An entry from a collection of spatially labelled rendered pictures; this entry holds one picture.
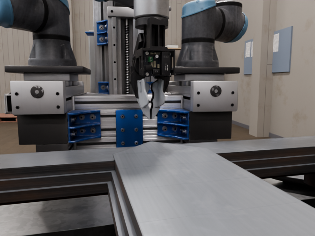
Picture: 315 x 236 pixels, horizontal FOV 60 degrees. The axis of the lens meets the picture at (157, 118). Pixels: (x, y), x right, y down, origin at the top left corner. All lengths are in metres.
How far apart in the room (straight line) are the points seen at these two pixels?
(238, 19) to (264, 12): 4.26
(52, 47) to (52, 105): 0.22
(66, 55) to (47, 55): 0.06
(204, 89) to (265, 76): 4.47
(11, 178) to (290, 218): 0.38
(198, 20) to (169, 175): 0.67
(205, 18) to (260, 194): 0.72
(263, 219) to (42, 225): 0.51
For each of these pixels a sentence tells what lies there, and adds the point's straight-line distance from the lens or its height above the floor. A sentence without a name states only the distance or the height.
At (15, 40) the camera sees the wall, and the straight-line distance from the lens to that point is 8.82.
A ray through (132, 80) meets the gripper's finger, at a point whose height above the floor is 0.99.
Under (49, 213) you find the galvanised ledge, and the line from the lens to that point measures 0.74.
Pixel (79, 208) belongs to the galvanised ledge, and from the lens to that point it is 0.74.
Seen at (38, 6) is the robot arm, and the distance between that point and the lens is 0.91.
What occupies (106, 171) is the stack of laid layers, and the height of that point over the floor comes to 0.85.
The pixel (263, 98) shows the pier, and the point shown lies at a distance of 5.25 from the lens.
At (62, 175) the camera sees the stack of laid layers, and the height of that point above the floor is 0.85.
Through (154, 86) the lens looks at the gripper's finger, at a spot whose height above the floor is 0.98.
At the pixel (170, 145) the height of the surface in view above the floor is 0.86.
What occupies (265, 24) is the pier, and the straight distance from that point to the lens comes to 5.31.
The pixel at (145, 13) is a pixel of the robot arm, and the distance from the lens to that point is 0.58.
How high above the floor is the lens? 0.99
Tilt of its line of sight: 7 degrees down
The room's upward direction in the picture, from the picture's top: straight up
